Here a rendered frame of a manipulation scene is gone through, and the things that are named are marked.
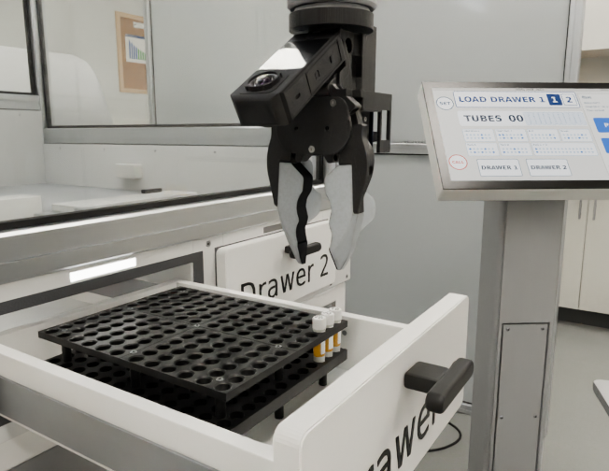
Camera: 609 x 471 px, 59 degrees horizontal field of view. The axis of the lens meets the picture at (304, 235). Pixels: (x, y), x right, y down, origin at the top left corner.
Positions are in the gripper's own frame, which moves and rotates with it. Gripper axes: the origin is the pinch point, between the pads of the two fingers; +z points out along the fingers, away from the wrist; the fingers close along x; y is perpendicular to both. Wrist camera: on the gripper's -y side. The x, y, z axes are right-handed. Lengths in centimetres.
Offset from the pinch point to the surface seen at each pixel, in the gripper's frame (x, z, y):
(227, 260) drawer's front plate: 21.2, 5.9, 12.5
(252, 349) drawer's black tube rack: 2.3, 7.2, -6.3
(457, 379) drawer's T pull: -14.4, 6.0, -5.0
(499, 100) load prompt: 8, -18, 95
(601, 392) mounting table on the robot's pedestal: -21.4, 21.2, 32.9
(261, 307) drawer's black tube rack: 8.3, 7.3, 2.7
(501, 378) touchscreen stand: 3, 50, 93
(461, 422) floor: 27, 98, 151
